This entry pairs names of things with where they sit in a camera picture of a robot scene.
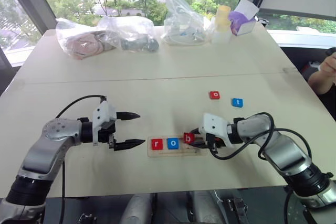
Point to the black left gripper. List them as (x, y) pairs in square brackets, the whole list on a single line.
[(106, 133)]

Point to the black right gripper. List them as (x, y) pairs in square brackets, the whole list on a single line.
[(220, 144)]

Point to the red letter b block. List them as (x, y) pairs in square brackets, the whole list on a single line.
[(189, 138)]

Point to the bystander's forearm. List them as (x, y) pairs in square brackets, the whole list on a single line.
[(321, 83)]

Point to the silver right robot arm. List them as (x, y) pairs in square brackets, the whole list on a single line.
[(286, 153)]

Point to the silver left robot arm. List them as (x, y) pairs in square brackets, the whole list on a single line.
[(39, 153)]

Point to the blue letter o block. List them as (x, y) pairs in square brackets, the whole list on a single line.
[(173, 143)]

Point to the wooden letter tray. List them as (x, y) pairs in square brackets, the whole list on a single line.
[(170, 152)]

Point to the red letter r block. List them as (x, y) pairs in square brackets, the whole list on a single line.
[(157, 144)]

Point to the red letter o block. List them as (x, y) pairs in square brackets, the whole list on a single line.
[(215, 95)]

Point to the blue letter t block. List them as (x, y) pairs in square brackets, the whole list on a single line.
[(237, 102)]

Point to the silver rounded robot leg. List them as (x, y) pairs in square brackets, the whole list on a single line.
[(137, 209), (206, 208)]

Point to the bystander's hand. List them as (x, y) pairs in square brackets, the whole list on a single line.
[(328, 64)]

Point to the plastic bag with dark objects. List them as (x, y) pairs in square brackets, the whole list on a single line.
[(136, 41)]

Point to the plastic bag with pink cloth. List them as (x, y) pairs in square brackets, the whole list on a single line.
[(81, 43)]

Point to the yellow plastic cup stack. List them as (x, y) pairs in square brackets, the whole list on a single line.
[(223, 20)]

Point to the purple tissue box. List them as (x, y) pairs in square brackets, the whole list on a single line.
[(241, 22)]

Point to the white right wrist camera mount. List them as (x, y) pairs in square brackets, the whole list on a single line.
[(214, 124)]

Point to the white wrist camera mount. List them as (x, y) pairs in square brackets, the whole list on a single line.
[(214, 124), (103, 115)]

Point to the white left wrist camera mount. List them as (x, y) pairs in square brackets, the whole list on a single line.
[(103, 115)]

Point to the black metal bracket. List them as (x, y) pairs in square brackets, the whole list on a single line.
[(87, 218), (237, 209)]

